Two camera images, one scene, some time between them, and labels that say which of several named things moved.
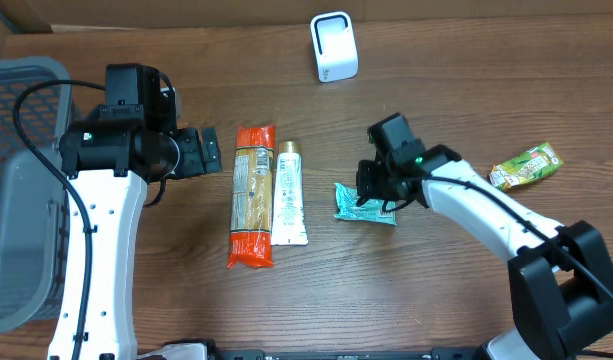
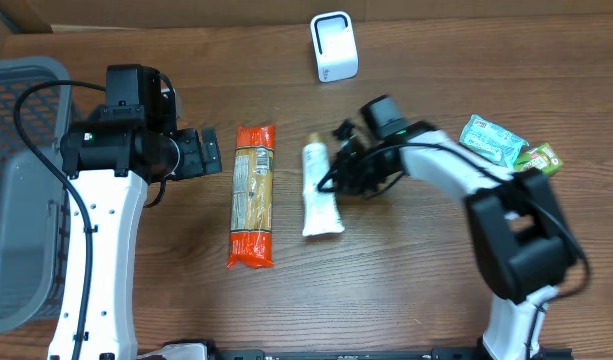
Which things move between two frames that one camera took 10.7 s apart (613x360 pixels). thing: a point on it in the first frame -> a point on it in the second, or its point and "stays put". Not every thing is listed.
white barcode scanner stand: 334,46 stays put
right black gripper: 370,190 -> 346,176
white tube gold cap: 289,224 -> 320,214
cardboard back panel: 11,15 stays put
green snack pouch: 532,164 stays put
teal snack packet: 368,209 -> 494,141
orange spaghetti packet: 251,215 stays put
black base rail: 374,353 stays put
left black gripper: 209,151 stays put
